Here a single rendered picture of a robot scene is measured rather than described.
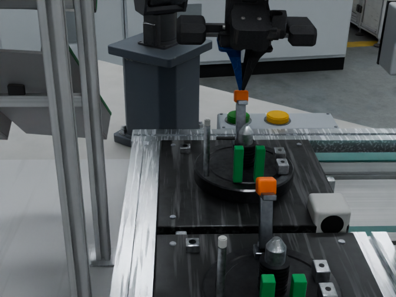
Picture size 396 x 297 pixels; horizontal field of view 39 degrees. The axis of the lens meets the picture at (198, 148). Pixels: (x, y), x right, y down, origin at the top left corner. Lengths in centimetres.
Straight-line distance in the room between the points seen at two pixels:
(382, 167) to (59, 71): 60
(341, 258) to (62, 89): 36
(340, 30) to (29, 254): 354
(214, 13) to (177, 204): 315
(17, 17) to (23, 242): 295
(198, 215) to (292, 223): 12
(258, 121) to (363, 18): 426
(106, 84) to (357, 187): 76
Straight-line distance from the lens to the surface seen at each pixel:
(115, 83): 146
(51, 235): 89
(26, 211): 95
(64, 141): 54
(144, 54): 102
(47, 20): 49
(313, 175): 82
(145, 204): 75
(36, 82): 70
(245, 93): 82
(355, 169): 94
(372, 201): 89
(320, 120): 102
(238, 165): 73
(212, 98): 136
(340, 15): 415
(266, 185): 59
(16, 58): 65
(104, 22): 374
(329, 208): 71
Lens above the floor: 137
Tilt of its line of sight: 27 degrees down
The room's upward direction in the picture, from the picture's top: 1 degrees clockwise
